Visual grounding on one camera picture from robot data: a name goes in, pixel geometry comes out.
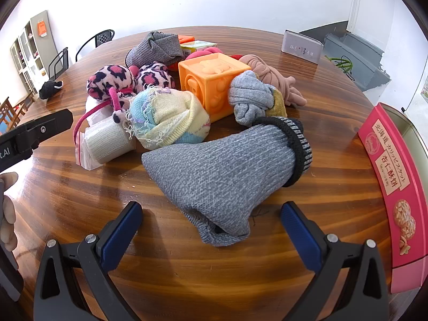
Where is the pastel yellow sock ball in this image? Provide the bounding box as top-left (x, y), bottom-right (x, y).
top-left (123, 86), bottom-right (211, 151)

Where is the large grey knit sock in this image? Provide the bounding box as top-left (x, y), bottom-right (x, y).
top-left (141, 115), bottom-right (314, 247)

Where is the tan knotted stocking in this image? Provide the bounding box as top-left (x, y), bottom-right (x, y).
top-left (239, 54), bottom-right (306, 108)

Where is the grey display cabinet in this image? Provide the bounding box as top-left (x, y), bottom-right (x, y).
top-left (9, 10), bottom-right (60, 95)

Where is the pink biscuit tin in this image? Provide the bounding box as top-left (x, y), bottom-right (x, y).
top-left (357, 102), bottom-right (428, 295)

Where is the pink knotted toy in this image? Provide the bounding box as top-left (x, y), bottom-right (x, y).
top-left (185, 47), bottom-right (222, 63)

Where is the grey tin box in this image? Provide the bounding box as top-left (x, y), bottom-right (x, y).
top-left (280, 29), bottom-right (325, 65)

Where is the grey staircase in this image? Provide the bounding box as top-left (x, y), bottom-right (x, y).
top-left (299, 20), bottom-right (392, 91)

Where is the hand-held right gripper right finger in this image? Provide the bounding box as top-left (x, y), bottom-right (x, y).
top-left (280, 201), bottom-right (388, 321)

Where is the bagged white bandage roll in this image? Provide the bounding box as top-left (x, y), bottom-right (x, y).
top-left (75, 116), bottom-right (137, 170)

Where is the large orange soft cube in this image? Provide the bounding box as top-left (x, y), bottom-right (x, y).
top-left (178, 55), bottom-right (252, 123)

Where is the dark grey sock bundle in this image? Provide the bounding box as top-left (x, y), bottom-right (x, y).
top-left (125, 31), bottom-right (185, 68)

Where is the pink leopard plush toy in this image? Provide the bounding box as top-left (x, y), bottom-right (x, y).
top-left (86, 64), bottom-right (137, 125)
top-left (135, 61), bottom-right (175, 91)

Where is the wooden chair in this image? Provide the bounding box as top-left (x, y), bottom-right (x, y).
top-left (0, 96), bottom-right (35, 135)

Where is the small yellow green box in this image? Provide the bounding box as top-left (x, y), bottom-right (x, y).
top-left (180, 40), bottom-right (218, 56)

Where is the grey yellow knotted sock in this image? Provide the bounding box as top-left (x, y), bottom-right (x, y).
top-left (228, 71), bottom-right (288, 128)

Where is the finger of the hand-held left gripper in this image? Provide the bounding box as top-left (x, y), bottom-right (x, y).
top-left (0, 109), bottom-right (73, 150)

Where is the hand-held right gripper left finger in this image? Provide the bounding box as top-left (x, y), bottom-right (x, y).
top-left (33, 201), bottom-right (144, 321)

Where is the white door frame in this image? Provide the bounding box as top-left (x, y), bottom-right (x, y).
top-left (345, 0), bottom-right (380, 35)

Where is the black rolled sock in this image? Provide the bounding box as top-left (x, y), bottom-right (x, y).
top-left (38, 79), bottom-right (65, 100)

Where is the black metal chair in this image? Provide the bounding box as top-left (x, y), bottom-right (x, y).
top-left (48, 47), bottom-right (69, 81)
top-left (75, 29), bottom-right (116, 62)

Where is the person's left hand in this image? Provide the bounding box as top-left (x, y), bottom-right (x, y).
top-left (0, 171), bottom-right (19, 252)

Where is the pink curved strap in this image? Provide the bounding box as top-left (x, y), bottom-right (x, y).
top-left (72, 101), bottom-right (112, 145)

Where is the green paper bag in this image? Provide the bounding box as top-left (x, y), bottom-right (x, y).
top-left (326, 55), bottom-right (356, 74)

